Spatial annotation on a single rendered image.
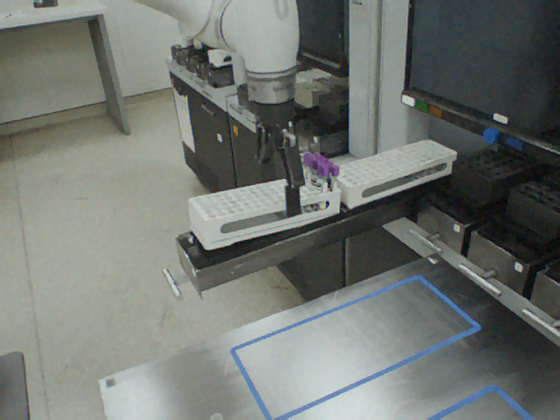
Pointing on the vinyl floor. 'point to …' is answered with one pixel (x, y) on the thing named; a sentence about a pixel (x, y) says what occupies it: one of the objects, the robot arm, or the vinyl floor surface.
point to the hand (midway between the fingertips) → (280, 194)
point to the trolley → (358, 360)
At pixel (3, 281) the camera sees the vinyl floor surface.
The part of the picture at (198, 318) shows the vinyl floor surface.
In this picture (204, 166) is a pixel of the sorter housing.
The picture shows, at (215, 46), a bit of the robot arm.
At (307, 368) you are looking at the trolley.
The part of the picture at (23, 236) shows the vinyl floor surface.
